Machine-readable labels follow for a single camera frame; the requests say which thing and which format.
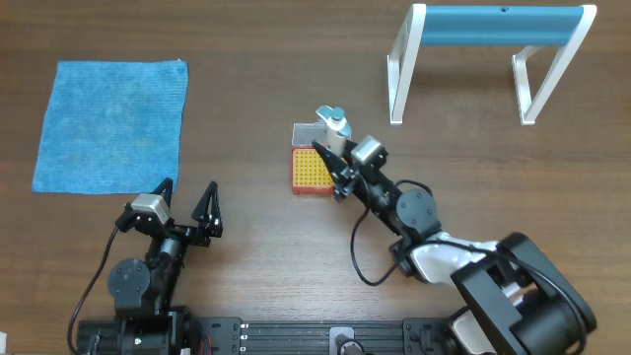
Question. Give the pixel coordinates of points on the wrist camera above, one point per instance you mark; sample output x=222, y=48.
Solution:
x=150, y=207
x=367, y=149

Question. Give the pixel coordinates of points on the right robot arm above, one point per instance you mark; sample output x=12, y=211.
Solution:
x=416, y=209

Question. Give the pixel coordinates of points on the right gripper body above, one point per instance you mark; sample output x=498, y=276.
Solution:
x=362, y=177

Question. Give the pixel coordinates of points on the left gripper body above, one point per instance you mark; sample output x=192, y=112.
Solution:
x=185, y=233

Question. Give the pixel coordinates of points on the mounting rail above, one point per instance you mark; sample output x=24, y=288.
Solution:
x=296, y=337

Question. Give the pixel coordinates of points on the white and blue stand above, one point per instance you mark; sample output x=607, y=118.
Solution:
x=493, y=25

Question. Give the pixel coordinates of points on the blue cloth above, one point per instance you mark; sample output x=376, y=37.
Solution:
x=111, y=128

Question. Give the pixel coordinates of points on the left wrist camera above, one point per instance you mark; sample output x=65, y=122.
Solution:
x=150, y=207

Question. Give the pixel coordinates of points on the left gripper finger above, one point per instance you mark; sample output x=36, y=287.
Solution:
x=209, y=212
x=167, y=190

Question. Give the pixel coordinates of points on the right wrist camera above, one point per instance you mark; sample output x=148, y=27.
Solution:
x=367, y=149

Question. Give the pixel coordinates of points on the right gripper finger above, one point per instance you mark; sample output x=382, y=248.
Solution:
x=331, y=160

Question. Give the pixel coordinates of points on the red and yellow tip box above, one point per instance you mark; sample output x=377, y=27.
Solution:
x=308, y=172

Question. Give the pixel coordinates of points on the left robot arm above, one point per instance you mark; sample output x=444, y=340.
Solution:
x=129, y=283

